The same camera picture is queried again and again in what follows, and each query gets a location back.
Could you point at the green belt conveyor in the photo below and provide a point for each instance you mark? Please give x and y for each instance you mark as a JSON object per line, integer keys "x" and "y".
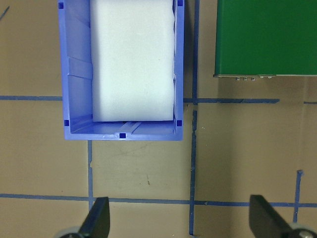
{"x": 267, "y": 37}

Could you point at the blue plastic storage bin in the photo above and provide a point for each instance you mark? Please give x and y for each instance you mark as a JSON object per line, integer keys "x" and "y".
{"x": 76, "y": 49}

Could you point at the white foam pad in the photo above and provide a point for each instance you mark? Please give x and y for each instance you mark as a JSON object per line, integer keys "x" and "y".
{"x": 132, "y": 62}

